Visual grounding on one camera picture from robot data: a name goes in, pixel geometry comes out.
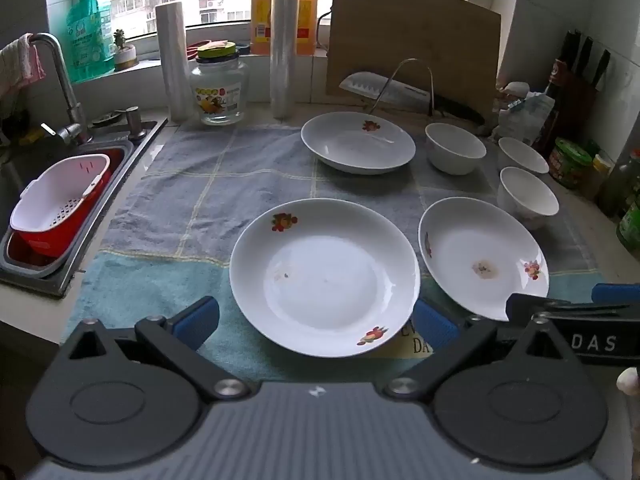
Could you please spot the clear cling film roll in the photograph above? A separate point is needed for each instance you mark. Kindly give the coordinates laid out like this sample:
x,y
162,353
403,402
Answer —
x,y
286,45

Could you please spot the green lid jar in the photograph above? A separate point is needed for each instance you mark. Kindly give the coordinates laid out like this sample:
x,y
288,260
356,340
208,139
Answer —
x,y
570,160

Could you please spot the red plastic basin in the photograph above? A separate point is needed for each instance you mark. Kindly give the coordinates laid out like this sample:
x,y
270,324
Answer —
x,y
42,247

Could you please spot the red dish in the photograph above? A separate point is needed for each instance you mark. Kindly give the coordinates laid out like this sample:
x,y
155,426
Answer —
x,y
197,49

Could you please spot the dark glass bottle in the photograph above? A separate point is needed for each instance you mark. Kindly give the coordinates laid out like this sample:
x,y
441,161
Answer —
x,y
622,185

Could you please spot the glass jar with yellow lid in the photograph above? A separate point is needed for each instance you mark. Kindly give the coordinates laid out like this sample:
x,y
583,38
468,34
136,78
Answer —
x,y
220,85

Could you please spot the person's right hand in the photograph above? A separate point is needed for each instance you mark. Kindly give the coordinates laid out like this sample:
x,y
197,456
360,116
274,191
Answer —
x,y
630,380

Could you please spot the white colander basket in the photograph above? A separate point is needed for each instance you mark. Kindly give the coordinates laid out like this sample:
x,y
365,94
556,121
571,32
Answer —
x,y
55,190

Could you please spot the stained white fruit print plate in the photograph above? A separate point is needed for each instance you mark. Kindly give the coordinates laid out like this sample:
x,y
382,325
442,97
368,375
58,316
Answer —
x,y
470,245

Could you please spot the white teal printed bag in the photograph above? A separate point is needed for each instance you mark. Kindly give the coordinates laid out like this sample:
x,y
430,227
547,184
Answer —
x,y
525,115

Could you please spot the green detergent bottle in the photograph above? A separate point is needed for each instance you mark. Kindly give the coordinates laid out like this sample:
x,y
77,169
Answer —
x,y
87,40

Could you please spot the wooden knife block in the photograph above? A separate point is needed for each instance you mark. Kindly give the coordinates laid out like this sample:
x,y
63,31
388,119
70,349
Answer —
x,y
575,100

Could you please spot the pink white rag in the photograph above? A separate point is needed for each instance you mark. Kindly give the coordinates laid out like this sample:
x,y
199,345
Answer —
x,y
15,70

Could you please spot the stainless steel sink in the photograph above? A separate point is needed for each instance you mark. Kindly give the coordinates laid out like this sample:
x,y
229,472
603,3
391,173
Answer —
x,y
30,155

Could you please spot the white plastic bag roll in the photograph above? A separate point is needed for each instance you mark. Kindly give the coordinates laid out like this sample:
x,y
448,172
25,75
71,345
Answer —
x,y
173,60

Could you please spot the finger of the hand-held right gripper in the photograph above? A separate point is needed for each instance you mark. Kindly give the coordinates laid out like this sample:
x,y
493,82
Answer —
x,y
550,306
617,294

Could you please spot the wooden cutting board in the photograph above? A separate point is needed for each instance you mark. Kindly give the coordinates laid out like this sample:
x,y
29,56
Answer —
x,y
415,25

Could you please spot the metal sink soap dispenser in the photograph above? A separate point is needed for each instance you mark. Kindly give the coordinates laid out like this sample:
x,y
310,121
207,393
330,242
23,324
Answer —
x,y
135,125

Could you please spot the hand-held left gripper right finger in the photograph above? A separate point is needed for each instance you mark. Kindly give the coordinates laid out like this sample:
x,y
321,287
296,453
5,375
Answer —
x,y
435,325

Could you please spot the orange oil bottle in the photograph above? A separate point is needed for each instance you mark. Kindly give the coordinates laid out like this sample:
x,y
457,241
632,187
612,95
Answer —
x,y
261,15

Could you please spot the grey blue checked towel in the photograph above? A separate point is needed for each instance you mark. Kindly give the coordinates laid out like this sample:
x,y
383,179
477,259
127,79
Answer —
x,y
200,200

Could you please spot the green glass bottle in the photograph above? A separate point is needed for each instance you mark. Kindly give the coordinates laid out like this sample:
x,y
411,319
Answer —
x,y
631,227

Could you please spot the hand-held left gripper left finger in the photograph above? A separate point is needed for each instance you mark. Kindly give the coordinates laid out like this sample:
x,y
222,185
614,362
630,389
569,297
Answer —
x,y
195,320

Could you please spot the small potted plant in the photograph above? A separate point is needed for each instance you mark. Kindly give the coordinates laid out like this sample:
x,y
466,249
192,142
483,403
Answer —
x,y
125,57

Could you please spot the metal faucet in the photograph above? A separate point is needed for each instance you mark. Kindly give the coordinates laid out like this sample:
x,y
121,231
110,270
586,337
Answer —
x,y
67,90

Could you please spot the white ceramic bowl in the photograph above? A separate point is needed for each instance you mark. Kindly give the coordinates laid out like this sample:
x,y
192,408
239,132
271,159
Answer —
x,y
452,152
522,152
525,200

